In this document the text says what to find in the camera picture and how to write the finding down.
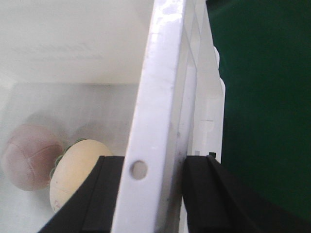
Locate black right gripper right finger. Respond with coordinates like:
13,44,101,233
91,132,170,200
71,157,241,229
182,155,311,233

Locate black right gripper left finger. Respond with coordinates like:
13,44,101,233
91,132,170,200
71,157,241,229
39,156,124,233

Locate yellow plush toy green trim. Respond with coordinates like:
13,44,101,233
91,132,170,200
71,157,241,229
50,139,113,213

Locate pink plush ball toy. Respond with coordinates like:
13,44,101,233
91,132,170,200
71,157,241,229
0,124,63,191

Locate white plastic Totelife crate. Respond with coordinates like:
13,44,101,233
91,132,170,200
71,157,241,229
0,0,225,233

